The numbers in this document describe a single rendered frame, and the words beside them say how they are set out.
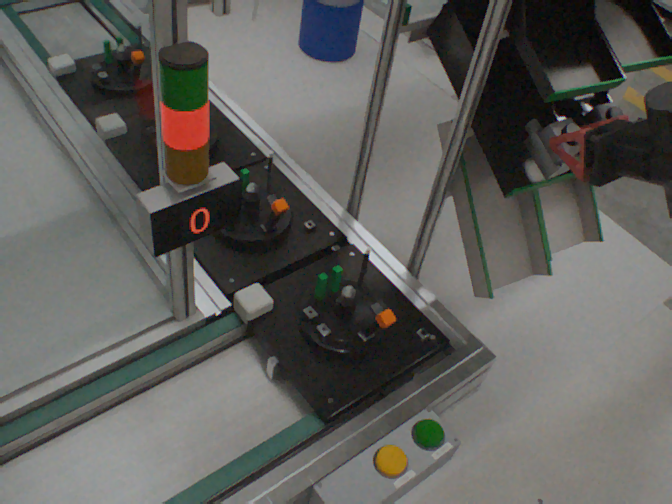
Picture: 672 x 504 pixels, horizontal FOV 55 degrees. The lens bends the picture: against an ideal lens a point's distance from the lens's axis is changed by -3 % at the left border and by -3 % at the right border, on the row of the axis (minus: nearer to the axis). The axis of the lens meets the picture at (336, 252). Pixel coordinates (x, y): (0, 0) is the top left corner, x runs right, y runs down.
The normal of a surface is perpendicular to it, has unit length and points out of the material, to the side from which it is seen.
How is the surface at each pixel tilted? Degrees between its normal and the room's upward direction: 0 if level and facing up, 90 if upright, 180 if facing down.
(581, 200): 90
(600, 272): 0
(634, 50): 25
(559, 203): 45
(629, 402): 0
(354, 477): 0
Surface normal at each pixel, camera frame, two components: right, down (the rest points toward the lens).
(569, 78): 0.32, -0.33
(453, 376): 0.13, -0.68
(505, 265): 0.42, 0.01
